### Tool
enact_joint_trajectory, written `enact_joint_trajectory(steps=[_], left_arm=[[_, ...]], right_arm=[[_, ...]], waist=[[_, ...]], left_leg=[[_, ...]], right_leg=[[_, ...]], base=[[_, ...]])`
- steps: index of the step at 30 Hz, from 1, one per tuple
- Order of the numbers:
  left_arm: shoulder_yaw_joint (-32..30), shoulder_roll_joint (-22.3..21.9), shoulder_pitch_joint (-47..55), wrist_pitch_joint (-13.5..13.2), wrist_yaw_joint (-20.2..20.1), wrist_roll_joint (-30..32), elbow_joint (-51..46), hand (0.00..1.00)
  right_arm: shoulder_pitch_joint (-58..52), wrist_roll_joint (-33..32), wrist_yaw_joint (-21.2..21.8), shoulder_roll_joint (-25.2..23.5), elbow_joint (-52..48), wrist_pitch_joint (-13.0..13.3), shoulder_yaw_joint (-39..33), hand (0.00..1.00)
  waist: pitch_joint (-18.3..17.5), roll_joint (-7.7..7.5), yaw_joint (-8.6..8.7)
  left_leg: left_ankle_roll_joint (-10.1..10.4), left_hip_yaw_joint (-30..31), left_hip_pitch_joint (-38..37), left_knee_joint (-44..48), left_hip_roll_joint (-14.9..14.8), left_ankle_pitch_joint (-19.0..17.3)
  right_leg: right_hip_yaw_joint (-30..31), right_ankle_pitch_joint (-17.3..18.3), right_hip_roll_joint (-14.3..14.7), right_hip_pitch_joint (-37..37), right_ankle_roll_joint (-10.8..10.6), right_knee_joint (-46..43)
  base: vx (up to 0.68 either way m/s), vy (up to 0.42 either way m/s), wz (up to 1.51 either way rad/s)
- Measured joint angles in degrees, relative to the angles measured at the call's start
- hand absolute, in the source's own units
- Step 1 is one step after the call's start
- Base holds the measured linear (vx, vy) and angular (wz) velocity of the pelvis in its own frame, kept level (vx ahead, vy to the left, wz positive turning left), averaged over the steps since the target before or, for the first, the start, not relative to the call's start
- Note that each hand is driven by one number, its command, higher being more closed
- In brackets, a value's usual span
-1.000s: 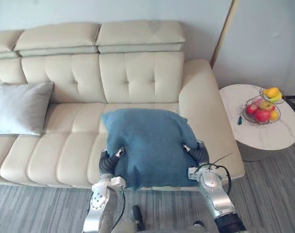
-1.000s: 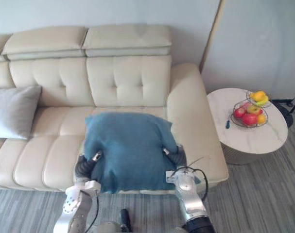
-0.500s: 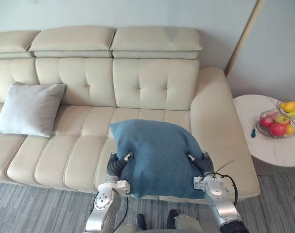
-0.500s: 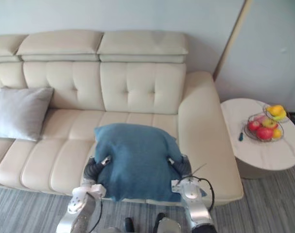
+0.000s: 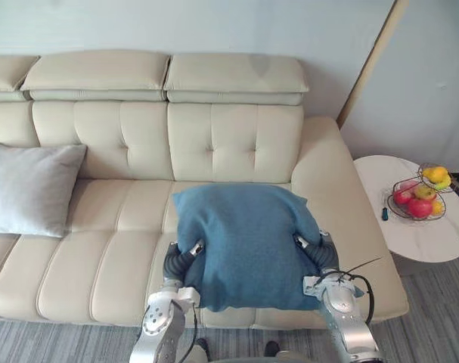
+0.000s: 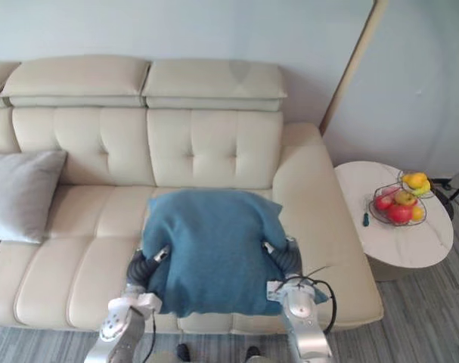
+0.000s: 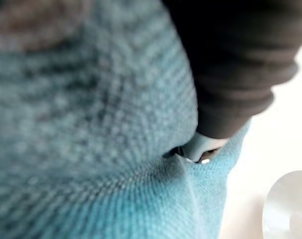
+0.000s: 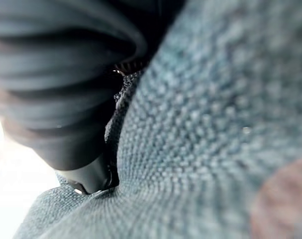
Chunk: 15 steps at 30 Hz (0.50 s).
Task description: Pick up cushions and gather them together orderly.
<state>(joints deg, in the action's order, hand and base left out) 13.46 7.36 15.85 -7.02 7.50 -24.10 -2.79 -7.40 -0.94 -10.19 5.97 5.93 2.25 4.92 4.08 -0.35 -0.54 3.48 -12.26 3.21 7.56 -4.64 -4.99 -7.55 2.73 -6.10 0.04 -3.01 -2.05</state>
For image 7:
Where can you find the light blue woven cushion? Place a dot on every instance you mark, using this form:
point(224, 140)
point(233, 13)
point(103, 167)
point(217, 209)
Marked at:
point(91, 129)

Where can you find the silver robot leg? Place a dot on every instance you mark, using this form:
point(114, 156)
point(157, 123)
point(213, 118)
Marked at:
point(287, 206)

